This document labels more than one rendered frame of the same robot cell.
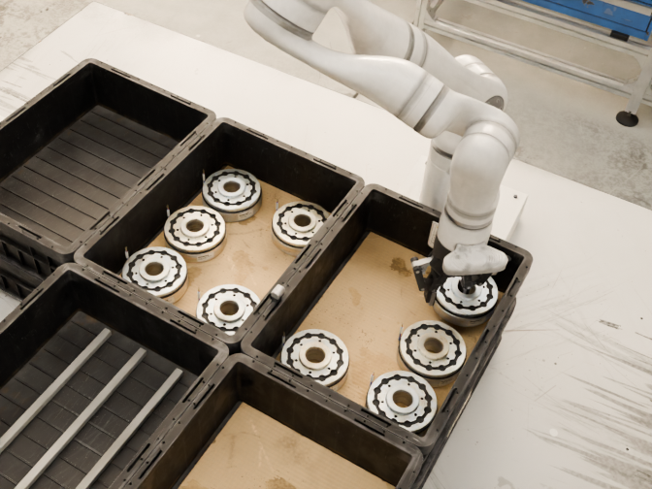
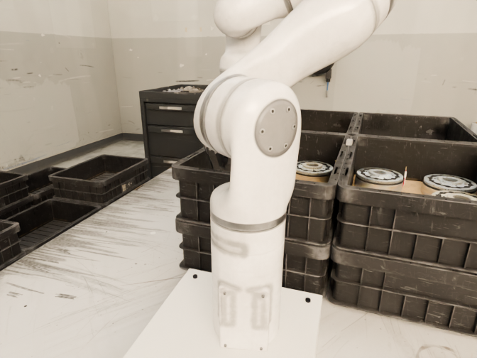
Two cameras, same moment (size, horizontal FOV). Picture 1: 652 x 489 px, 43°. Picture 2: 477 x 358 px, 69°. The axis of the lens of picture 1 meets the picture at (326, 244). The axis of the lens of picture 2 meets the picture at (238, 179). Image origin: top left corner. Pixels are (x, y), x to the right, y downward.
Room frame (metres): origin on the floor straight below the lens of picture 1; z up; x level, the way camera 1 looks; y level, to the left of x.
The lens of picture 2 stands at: (1.49, -0.26, 1.12)
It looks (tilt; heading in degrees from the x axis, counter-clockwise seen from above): 20 degrees down; 175
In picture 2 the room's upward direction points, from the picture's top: straight up
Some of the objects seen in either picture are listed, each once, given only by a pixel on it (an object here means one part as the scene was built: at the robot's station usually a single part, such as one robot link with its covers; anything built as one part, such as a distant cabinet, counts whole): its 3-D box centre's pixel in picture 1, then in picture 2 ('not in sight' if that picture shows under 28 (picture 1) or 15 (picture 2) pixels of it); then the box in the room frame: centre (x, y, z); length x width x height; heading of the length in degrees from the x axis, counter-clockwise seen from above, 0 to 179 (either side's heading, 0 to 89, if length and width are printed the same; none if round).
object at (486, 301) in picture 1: (466, 289); not in sight; (0.84, -0.23, 0.88); 0.10 x 0.10 x 0.01
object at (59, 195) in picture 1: (84, 172); not in sight; (1.03, 0.43, 0.87); 0.40 x 0.30 x 0.11; 154
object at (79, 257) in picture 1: (227, 221); (426, 167); (0.90, 0.16, 0.92); 0.40 x 0.30 x 0.02; 154
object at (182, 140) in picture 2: not in sight; (192, 149); (-1.08, -0.37, 0.45); 0.60 x 0.45 x 0.90; 157
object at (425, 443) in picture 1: (394, 303); (275, 153); (0.77, -0.11, 0.92); 0.40 x 0.30 x 0.02; 154
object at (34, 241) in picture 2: not in sight; (47, 256); (0.14, -0.94, 0.31); 0.40 x 0.30 x 0.34; 157
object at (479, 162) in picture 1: (477, 176); (240, 42); (0.82, -0.19, 1.14); 0.09 x 0.07 x 0.15; 158
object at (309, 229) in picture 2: (390, 323); (274, 175); (0.77, -0.11, 0.87); 0.40 x 0.30 x 0.11; 154
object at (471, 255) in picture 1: (470, 230); not in sight; (0.81, -0.20, 1.05); 0.11 x 0.09 x 0.06; 13
